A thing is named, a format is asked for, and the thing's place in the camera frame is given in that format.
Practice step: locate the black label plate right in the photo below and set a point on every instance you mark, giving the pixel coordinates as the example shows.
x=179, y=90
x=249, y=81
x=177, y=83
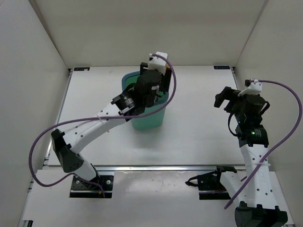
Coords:
x=221, y=67

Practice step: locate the aluminium table edge rail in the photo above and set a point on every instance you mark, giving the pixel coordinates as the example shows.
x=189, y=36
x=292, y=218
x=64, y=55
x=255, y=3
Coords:
x=157, y=168

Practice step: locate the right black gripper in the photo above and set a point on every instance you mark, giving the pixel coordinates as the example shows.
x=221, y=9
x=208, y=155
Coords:
x=228, y=94

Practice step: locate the black label plate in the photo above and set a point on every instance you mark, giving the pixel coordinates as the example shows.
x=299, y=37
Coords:
x=221, y=67
x=81, y=69

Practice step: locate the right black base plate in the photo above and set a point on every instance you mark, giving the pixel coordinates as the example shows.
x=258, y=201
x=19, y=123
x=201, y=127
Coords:
x=209, y=185

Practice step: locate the black label plate left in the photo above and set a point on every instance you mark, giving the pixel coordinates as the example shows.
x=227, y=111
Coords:
x=81, y=69

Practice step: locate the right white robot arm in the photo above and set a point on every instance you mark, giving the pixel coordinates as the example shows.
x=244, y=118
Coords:
x=253, y=199

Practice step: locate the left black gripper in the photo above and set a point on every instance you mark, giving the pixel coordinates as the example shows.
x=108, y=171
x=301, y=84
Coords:
x=164, y=81

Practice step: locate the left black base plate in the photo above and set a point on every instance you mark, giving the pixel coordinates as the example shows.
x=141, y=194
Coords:
x=80, y=189

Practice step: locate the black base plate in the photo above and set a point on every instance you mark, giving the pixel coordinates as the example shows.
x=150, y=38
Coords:
x=80, y=189
x=209, y=185

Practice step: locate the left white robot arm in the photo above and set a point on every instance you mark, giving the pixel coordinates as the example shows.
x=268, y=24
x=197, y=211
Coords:
x=68, y=144

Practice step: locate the green plastic bin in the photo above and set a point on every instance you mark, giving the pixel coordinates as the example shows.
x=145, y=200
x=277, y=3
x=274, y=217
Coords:
x=154, y=120

